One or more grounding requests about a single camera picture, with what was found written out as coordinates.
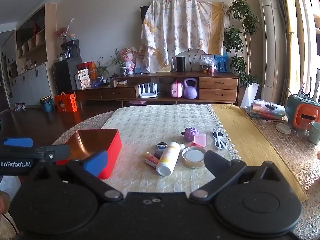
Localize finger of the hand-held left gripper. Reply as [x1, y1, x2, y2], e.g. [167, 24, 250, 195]
[31, 144, 72, 165]
[0, 137, 34, 154]

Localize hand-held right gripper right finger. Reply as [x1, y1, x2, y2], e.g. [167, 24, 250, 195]
[189, 150, 278, 203]

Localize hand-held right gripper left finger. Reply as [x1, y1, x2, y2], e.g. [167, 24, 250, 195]
[31, 150, 124, 202]

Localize white sunglasses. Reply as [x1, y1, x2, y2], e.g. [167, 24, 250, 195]
[212, 128, 228, 150]

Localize red tin box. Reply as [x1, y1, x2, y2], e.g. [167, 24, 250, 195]
[55, 129, 122, 180]

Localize purple spiky toy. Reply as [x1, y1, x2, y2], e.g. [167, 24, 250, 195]
[182, 127, 201, 142]

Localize white yellow bottle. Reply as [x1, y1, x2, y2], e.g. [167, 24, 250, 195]
[156, 142, 181, 177]

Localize small black-lidded jar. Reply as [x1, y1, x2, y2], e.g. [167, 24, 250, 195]
[154, 142, 168, 159]

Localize yellow cloth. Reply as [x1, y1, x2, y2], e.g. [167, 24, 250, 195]
[210, 104, 308, 203]

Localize teal bin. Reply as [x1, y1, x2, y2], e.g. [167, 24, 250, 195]
[40, 96, 54, 113]

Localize orange gift box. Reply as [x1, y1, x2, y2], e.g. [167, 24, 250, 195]
[54, 92, 78, 112]

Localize stack of books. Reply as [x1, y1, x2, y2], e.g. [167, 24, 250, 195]
[245, 99, 286, 120]

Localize purple kettlebell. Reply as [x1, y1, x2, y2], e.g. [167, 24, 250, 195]
[183, 77, 199, 99]

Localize white snack bag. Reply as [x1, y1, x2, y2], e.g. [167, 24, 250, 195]
[79, 68, 91, 89]

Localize wooden television cabinet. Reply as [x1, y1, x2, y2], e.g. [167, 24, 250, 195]
[74, 71, 240, 108]

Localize white dish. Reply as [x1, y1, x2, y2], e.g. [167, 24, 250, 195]
[276, 123, 292, 135]

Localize pink toy case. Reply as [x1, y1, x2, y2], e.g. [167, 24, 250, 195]
[171, 80, 184, 98]

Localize black mini fridge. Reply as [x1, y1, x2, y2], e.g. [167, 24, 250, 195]
[52, 56, 83, 92]

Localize small potted plant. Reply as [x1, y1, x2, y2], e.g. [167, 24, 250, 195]
[95, 57, 110, 83]

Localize white router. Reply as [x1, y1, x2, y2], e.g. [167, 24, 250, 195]
[138, 84, 158, 98]

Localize flat red box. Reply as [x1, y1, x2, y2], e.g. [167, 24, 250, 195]
[77, 61, 93, 71]

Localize glass cup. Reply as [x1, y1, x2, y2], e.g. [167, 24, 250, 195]
[296, 117, 309, 138]

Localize orchid plant patterned pot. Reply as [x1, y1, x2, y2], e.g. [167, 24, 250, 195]
[109, 46, 128, 77]

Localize blue picture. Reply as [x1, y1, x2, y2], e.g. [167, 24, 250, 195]
[214, 53, 228, 73]

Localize clear plastic bag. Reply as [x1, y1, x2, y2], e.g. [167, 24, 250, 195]
[199, 56, 217, 73]

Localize cream scalloped board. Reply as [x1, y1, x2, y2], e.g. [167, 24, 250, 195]
[186, 49, 208, 72]

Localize teal orange pen holder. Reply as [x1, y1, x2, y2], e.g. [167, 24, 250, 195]
[285, 94, 320, 134]

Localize green cup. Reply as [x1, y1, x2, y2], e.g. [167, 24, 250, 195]
[308, 121, 320, 145]

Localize black coffee machine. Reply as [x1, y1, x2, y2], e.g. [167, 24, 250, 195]
[61, 39, 81, 59]

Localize blue picture book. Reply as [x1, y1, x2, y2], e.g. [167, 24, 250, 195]
[135, 52, 148, 74]

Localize pink doll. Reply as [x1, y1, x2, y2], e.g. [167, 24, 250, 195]
[121, 46, 137, 74]

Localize vase with pink flowers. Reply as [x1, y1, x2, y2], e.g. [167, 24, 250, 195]
[56, 17, 75, 43]

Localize bunch of pens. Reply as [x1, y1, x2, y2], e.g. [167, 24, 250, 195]
[287, 76, 320, 100]

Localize white standing air conditioner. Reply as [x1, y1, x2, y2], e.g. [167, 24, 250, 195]
[255, 0, 288, 105]

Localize floral cover cloth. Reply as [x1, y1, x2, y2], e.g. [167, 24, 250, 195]
[141, 0, 230, 73]

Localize potted tree white planter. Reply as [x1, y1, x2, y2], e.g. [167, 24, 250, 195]
[223, 0, 262, 108]

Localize black television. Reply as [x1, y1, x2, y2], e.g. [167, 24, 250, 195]
[140, 6, 150, 26]

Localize yellow curtain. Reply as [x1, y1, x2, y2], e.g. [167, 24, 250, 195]
[280, 0, 304, 105]

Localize wooden wall cabinet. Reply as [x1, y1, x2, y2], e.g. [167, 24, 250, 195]
[6, 3, 54, 107]

